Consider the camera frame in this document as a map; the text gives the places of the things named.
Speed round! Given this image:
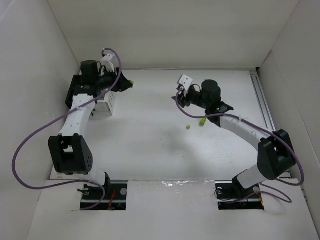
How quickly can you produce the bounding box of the aluminium rail right side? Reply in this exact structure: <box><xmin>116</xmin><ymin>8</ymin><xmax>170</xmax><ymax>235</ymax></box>
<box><xmin>249</xmin><ymin>69</ymin><xmax>276</xmax><ymax>131</ymax></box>

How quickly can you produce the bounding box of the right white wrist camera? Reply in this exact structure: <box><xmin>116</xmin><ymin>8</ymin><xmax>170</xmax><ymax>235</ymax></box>
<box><xmin>177</xmin><ymin>74</ymin><xmax>193</xmax><ymax>97</ymax></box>

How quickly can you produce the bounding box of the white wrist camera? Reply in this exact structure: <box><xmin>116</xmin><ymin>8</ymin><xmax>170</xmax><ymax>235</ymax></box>
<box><xmin>177</xmin><ymin>74</ymin><xmax>193</xmax><ymax>97</ymax></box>
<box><xmin>101</xmin><ymin>53</ymin><xmax>116</xmax><ymax>73</ymax></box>

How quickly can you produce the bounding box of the lime curved lego brick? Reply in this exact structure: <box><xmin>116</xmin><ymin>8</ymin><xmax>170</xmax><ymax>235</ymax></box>
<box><xmin>199</xmin><ymin>118</ymin><xmax>207</xmax><ymax>127</ymax></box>

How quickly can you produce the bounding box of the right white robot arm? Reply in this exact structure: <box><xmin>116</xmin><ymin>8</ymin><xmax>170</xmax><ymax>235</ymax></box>
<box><xmin>173</xmin><ymin>74</ymin><xmax>297</xmax><ymax>197</ymax></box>

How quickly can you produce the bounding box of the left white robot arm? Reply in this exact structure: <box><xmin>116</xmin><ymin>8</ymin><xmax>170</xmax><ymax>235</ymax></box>
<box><xmin>48</xmin><ymin>58</ymin><xmax>133</xmax><ymax>195</ymax></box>

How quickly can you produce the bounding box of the white slatted container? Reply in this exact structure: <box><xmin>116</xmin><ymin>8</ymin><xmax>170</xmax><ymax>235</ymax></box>
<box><xmin>94</xmin><ymin>91</ymin><xmax>116</xmax><ymax>116</ymax></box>

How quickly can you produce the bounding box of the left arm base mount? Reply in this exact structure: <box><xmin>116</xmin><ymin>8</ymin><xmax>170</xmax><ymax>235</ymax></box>
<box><xmin>77</xmin><ymin>180</ymin><xmax>128</xmax><ymax>211</ymax></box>

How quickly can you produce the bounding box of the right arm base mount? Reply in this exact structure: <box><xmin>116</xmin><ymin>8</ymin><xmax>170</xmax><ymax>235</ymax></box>
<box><xmin>214</xmin><ymin>181</ymin><xmax>265</xmax><ymax>211</ymax></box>

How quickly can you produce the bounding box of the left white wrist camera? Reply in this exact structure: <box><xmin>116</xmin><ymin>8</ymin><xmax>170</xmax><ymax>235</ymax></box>
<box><xmin>101</xmin><ymin>53</ymin><xmax>116</xmax><ymax>73</ymax></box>

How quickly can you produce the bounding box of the black slatted container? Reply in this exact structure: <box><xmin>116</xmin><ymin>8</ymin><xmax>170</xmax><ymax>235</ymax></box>
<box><xmin>65</xmin><ymin>75</ymin><xmax>81</xmax><ymax>110</ymax></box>

